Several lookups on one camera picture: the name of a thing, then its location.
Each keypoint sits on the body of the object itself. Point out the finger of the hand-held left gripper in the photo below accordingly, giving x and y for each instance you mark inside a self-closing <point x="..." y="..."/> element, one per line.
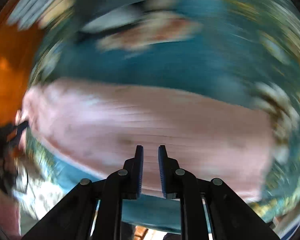
<point x="20" y="131"/>

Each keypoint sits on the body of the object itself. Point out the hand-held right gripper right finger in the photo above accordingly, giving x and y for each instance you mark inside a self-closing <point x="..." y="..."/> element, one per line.
<point x="162" y="173"/>

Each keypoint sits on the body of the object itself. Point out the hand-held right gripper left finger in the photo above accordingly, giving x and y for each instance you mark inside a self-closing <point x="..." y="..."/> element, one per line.
<point x="139" y="172"/>

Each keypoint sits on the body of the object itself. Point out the pink fleece garment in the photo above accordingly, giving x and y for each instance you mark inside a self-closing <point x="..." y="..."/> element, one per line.
<point x="140" y="120"/>

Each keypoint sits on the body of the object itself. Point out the pink knit cloth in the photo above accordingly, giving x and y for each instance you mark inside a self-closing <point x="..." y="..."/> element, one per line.
<point x="5" y="212"/>

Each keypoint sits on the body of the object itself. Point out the wooden headboard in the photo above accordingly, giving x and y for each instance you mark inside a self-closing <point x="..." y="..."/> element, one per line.
<point x="10" y="67"/>

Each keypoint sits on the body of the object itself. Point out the blue floral bedspread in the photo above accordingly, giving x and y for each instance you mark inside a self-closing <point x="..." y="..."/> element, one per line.
<point x="177" y="62"/>

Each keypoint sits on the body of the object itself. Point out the grey folded quilt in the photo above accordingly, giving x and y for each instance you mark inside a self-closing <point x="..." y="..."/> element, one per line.
<point x="30" y="7"/>

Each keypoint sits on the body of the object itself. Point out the printed folded blanket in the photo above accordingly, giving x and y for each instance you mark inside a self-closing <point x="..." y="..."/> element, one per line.
<point x="58" y="8"/>

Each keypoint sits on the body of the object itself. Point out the beige car print garment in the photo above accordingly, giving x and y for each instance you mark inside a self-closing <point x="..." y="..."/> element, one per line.
<point x="150" y="33"/>

